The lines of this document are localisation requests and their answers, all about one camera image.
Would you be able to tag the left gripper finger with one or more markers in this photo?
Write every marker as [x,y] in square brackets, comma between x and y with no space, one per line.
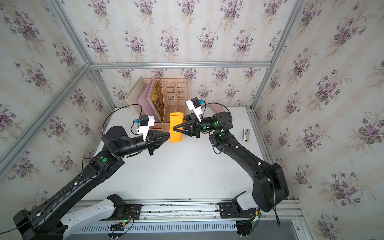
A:
[160,141]
[161,136]

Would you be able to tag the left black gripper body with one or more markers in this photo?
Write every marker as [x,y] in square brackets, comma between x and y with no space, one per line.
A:
[148,143]

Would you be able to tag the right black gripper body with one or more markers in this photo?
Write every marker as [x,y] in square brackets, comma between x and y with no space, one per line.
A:
[198,127]

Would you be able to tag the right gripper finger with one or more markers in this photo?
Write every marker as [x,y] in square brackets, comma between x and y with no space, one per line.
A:
[180,121]
[179,132]

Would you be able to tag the orange square paper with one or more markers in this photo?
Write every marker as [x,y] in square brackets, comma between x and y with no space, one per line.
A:
[174,139]

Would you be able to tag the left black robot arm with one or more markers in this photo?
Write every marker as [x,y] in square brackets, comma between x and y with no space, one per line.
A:
[52,220]

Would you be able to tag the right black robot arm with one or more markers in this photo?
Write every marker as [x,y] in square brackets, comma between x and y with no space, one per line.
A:
[269,182]

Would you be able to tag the peach desk organizer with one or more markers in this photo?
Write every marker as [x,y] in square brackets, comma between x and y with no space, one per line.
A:
[175,97]

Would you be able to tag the yellow patterned book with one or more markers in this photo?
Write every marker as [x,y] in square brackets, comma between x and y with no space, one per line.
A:
[157,98]

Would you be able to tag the pink board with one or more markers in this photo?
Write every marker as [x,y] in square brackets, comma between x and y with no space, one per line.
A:
[146,103]

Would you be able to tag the beige board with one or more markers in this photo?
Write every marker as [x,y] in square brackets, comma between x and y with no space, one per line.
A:
[135,93]

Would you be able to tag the small grey stapler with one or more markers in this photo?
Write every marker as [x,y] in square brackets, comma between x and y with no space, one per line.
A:
[246,135]

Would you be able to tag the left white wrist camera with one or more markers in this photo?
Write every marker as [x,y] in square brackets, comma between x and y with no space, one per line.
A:
[144,123]

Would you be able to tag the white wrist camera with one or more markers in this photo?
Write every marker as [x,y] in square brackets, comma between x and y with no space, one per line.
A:
[195,105]
[144,123]

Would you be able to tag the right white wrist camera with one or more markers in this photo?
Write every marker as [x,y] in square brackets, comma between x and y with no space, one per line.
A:
[195,105]

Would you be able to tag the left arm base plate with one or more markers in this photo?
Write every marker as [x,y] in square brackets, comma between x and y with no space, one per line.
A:
[125,213]

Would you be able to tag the aluminium mounting rail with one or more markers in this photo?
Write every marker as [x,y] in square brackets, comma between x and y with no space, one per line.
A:
[204,210]

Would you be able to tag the white perforated cable tray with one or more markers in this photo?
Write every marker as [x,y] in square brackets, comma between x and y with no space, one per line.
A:
[159,227]

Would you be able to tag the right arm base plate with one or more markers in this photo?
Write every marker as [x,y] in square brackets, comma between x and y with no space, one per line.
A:
[230,210]

